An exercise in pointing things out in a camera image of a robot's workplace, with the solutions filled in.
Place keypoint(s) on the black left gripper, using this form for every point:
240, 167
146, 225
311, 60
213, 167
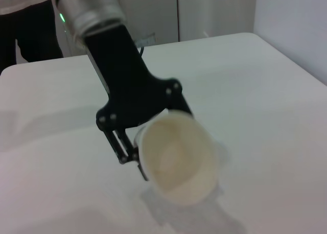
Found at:
122, 85

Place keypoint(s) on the white paper cup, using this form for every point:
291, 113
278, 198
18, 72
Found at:
178, 162

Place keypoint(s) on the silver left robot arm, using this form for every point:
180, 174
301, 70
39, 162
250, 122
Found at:
89, 6

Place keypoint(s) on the person in dark trousers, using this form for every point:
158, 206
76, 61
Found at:
33, 34

